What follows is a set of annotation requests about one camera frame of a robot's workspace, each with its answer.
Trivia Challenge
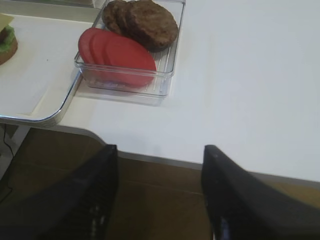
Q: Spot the green lettuce on burger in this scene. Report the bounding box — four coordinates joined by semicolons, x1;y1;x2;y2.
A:
0;25;16;54

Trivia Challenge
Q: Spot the middle brown meat patty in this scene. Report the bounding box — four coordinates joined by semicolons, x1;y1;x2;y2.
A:
113;0;134;37

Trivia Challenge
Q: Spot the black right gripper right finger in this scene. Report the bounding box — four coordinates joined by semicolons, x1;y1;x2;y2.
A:
202;145;320;240

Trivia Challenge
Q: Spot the front brown meat patty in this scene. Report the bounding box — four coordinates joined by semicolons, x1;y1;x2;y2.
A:
125;0;179;53

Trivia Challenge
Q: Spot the black cable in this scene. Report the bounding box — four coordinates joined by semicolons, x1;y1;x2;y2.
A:
0;123;15;198

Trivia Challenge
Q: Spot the front red tomato slice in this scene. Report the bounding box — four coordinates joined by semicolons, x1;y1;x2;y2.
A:
105;36;157;87

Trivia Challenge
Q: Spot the silver metal tray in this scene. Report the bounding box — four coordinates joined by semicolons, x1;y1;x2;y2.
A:
0;15;92;123

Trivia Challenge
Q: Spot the middle red tomato slice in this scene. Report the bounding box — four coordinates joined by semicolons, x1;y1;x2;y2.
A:
89;28;117;82

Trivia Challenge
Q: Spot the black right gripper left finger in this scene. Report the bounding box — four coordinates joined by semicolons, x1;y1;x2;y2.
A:
0;144;118;240

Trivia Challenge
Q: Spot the red tomato slice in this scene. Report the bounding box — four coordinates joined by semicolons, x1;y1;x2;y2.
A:
78;27;97;65
89;28;117;82
105;36;157;87

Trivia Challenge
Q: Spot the rear red tomato slice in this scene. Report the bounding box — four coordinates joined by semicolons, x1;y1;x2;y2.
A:
78;27;97;65

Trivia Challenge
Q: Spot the brown meat patty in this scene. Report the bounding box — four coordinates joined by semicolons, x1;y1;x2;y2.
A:
102;0;120;34
125;0;179;53
113;0;134;37

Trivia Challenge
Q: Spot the bottom burger bun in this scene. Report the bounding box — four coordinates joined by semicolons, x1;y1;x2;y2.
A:
0;37;18;65

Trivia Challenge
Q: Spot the rear brown meat patty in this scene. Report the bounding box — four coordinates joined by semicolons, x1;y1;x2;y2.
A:
102;0;120;34

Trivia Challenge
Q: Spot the clear patty and tomato container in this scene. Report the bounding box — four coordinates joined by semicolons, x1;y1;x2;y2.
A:
74;0;186;98

